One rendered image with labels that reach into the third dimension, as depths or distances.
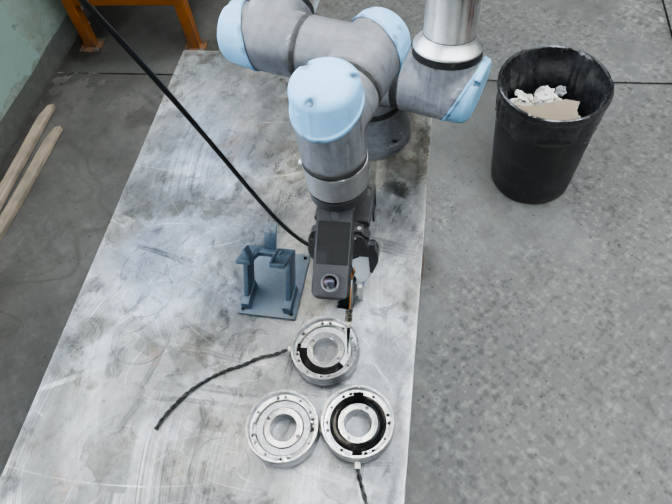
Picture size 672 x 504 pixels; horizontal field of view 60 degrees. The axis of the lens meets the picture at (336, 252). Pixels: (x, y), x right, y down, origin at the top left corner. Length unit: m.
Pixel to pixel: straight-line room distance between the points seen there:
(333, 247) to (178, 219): 0.51
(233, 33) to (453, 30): 0.38
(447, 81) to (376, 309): 0.39
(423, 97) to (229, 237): 0.43
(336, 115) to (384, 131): 0.56
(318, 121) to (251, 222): 0.55
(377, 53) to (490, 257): 1.41
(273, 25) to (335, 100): 0.17
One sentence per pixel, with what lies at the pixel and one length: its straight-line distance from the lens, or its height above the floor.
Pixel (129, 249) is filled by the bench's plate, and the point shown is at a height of 0.80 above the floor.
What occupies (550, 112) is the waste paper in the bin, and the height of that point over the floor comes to 0.34.
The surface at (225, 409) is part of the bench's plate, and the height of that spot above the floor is 0.80.
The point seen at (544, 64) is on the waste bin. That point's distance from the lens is 2.08.
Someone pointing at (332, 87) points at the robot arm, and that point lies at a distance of 0.58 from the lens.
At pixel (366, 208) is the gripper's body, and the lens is 0.75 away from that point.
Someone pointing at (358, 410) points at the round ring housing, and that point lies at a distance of 0.88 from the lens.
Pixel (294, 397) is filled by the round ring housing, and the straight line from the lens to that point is 0.90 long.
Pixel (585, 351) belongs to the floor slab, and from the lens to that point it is 1.89.
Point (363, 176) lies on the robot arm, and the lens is 0.66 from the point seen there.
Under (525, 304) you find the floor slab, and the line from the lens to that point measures 1.92.
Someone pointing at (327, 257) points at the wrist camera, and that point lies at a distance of 0.71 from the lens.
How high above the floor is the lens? 1.66
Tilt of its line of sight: 56 degrees down
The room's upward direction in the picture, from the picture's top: 10 degrees counter-clockwise
